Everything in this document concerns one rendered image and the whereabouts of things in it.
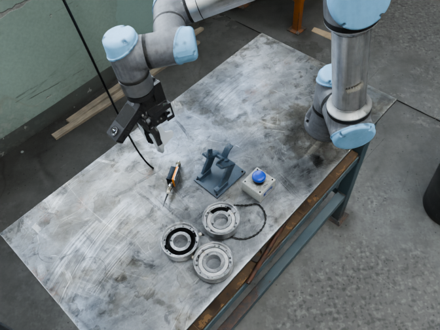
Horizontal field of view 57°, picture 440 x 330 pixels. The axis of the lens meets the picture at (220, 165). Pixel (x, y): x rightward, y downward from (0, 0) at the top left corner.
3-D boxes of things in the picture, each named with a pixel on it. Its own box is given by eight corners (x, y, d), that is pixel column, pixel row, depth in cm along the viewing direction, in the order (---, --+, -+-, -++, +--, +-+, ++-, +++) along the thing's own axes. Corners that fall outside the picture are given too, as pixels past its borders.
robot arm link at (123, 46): (138, 41, 82) (97, 48, 83) (152, 82, 91) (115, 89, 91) (139, 19, 87) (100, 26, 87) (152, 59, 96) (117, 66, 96)
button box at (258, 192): (260, 203, 119) (260, 194, 115) (241, 190, 122) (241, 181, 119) (277, 185, 123) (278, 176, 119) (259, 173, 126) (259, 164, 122)
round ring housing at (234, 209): (227, 247, 112) (226, 241, 108) (196, 230, 115) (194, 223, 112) (247, 218, 117) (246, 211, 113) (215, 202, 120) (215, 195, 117)
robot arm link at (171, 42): (190, 7, 90) (141, 16, 90) (193, 38, 83) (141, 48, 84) (196, 37, 96) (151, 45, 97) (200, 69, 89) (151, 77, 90)
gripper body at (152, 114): (176, 118, 106) (165, 84, 97) (150, 137, 103) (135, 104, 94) (159, 105, 110) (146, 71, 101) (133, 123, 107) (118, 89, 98)
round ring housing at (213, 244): (238, 253, 111) (238, 247, 107) (226, 290, 105) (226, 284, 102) (202, 243, 113) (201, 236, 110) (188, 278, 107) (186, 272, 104)
